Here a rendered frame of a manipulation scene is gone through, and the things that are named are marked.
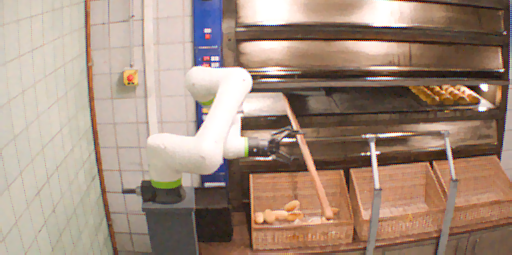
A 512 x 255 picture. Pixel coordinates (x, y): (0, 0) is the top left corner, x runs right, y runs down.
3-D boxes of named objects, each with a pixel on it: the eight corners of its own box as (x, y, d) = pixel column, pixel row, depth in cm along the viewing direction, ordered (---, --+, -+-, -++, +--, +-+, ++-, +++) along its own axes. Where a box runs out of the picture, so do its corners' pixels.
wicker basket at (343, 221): (249, 213, 324) (248, 172, 317) (340, 208, 326) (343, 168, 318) (251, 251, 278) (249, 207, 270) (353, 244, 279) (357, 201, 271)
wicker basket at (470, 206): (426, 198, 327) (431, 160, 320) (490, 189, 328) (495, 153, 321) (448, 229, 280) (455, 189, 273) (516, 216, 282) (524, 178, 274)
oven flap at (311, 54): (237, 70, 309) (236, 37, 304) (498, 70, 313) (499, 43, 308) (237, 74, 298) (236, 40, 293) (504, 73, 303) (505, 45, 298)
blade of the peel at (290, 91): (325, 95, 358) (325, 91, 357) (241, 98, 356) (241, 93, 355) (316, 83, 392) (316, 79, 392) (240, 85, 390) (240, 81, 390)
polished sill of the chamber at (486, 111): (237, 122, 317) (237, 115, 316) (495, 112, 321) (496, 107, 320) (237, 125, 311) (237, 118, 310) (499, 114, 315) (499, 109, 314)
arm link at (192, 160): (210, 159, 181) (253, 61, 218) (168, 154, 186) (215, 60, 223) (219, 184, 190) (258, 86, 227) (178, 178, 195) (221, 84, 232)
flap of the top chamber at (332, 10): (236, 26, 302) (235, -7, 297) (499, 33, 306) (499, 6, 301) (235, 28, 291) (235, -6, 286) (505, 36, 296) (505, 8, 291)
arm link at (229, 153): (218, 162, 260) (217, 154, 250) (218, 138, 265) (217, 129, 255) (248, 162, 260) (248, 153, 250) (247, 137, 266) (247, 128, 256)
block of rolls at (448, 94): (403, 85, 385) (403, 78, 384) (454, 84, 386) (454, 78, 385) (428, 106, 327) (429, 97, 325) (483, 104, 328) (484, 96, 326)
